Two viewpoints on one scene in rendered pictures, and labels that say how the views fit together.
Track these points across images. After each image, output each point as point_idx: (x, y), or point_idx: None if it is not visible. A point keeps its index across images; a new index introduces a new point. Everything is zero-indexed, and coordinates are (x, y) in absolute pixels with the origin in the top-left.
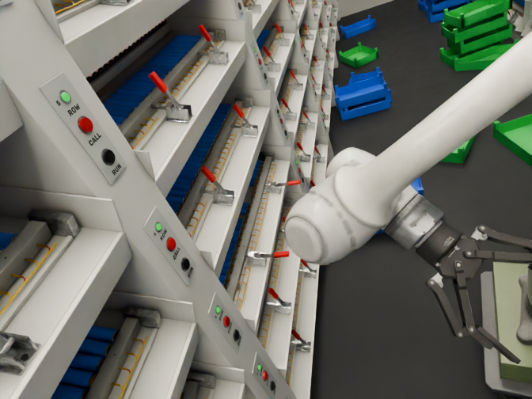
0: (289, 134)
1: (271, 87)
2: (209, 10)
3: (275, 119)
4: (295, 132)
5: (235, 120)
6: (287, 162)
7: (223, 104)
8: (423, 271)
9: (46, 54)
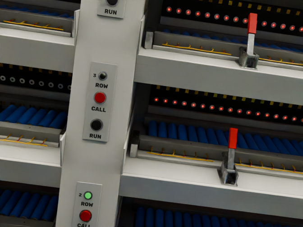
0: (121, 148)
1: (127, 35)
2: None
3: (73, 74)
4: (171, 180)
5: (22, 21)
6: (55, 163)
7: (70, 17)
8: None
9: None
